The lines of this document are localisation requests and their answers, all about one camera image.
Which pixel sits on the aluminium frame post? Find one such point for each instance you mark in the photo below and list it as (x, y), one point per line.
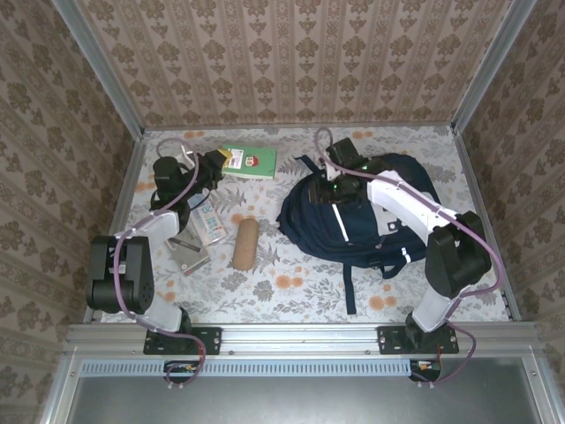
(97, 66)
(494, 66)

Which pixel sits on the aluminium mounting rail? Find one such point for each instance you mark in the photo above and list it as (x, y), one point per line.
(300, 340)

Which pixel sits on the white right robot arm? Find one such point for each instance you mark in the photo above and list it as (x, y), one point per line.
(397, 194)

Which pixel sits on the green book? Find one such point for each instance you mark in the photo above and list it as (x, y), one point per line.
(256, 163)

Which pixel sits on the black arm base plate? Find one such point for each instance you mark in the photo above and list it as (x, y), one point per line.
(390, 340)
(207, 340)

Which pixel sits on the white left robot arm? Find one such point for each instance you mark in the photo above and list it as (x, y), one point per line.
(165, 223)

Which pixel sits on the navy blue backpack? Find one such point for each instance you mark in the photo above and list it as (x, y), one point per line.
(318, 225)

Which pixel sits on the floral tablecloth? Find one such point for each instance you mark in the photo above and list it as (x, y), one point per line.
(287, 305)

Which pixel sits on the tan cylindrical pencil case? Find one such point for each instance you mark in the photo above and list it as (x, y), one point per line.
(245, 245)

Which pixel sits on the grey box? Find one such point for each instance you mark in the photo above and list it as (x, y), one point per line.
(190, 260)

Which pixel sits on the grey metal panel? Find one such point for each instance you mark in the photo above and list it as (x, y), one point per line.
(309, 402)

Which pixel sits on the aluminium side rail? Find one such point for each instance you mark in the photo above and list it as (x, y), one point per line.
(479, 199)
(131, 176)

